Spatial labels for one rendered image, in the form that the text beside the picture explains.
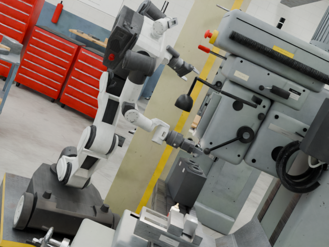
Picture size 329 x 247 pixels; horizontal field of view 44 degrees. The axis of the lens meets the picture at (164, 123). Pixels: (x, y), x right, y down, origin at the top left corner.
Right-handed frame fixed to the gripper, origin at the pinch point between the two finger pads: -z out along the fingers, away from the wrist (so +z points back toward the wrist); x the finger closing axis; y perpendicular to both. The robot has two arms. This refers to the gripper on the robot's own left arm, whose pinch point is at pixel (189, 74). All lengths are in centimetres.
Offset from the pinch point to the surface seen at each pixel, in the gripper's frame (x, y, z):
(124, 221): -7, -110, 26
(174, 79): -54, 51, -35
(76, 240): -17, -123, 43
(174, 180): -8, -73, -5
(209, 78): -32, 54, -56
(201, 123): 43, -77, 32
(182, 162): 0, -65, -2
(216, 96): 53, -69, 35
